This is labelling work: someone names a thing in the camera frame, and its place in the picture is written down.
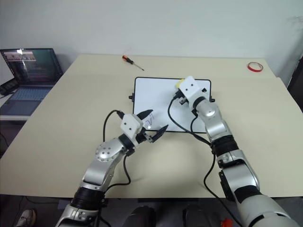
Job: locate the black-framed whiteboard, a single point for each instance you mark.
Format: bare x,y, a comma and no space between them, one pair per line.
156,99

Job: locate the black device beside laptop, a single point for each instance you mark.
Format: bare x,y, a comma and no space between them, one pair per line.
8,87

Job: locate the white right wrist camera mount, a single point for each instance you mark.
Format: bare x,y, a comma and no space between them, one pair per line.
190,88

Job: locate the yellow whiteboard eraser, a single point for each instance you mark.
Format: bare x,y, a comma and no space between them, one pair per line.
179,83

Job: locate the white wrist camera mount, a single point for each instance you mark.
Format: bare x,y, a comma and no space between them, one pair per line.
190,88
129,124

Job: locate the red tape roll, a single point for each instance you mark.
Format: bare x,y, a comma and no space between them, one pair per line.
251,67

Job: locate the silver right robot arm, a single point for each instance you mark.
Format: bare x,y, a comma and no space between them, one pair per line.
227,151

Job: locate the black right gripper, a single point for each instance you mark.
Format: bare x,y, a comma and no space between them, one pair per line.
182,99

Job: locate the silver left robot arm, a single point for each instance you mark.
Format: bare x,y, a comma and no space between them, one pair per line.
104,151

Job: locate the small red object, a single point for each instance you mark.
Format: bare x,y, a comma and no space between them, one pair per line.
227,223

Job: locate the dark rounded shape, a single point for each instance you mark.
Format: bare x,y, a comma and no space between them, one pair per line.
196,216
142,217

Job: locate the open laptop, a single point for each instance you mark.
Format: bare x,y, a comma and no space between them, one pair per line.
30,71

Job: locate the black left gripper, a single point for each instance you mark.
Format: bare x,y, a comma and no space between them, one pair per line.
142,136

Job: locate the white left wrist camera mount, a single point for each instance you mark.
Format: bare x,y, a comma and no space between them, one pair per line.
129,124

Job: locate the white sneaker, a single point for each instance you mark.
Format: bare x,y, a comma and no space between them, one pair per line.
26,217

